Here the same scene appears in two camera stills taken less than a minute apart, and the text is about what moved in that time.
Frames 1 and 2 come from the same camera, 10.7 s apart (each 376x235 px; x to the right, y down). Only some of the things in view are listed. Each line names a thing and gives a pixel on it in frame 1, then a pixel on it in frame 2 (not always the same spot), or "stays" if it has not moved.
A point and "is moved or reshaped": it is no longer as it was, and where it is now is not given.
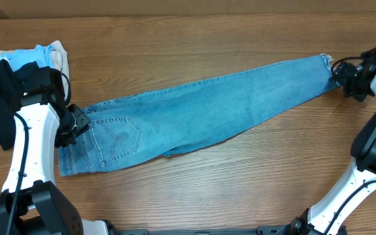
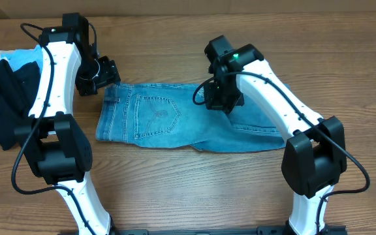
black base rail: (264, 230) stays
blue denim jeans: (167, 120) is moved or reshaped
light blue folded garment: (40, 53) stays
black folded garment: (0, 99) stays
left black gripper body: (75, 123) → (96, 74)
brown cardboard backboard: (38, 9) stays
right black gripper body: (354, 84) → (225, 96)
